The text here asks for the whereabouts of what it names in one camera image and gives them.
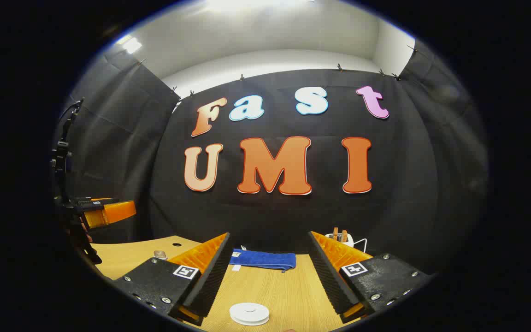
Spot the ceiling light panel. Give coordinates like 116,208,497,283
116,35,143,55

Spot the blue towel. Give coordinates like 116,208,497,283
229,248,297,273

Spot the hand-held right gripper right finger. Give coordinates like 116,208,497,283
308,231,432,323

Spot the white toaster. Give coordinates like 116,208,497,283
324,233,354,248

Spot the white teacup lid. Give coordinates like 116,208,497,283
229,302,270,323

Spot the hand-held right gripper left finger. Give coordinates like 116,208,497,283
112,232,231,327

